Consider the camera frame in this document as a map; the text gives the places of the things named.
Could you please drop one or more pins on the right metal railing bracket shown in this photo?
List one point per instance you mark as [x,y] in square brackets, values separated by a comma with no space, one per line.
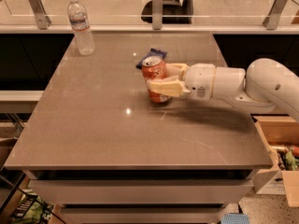
[271,21]

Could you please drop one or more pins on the left metal railing bracket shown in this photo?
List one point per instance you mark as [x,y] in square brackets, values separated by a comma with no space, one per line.
[43,21]

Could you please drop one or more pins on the green and black snack bag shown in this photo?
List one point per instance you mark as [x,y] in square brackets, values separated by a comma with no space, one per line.
[32,210]

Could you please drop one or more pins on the black office chair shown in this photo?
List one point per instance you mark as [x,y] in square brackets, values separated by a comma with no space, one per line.
[174,12]

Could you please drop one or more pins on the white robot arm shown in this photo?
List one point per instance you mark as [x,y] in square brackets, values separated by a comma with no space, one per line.
[265,85]

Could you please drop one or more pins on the clear plastic water bottle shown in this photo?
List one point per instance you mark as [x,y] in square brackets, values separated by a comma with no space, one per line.
[78,17]

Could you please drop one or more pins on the cardboard box with items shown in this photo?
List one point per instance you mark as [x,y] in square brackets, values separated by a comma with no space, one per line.
[280,135]

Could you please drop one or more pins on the red coke can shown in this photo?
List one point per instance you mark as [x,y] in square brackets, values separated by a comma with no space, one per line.
[154,67]

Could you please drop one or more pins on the metal railing bracket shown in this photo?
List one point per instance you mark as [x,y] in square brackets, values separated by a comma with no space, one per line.
[271,21]
[43,21]
[157,14]

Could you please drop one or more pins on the blue snack bar wrapper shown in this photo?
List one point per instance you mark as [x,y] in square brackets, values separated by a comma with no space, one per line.
[152,52]

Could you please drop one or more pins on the grey drawer cabinet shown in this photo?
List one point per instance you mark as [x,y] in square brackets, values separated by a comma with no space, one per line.
[97,146]

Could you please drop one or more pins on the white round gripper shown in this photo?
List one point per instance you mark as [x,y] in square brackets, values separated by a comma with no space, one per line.
[199,81]

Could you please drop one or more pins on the blue perforated object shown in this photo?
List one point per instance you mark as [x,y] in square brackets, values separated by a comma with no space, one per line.
[235,219]

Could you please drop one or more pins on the middle metal railing bracket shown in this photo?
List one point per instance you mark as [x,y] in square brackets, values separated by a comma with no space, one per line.
[157,14]

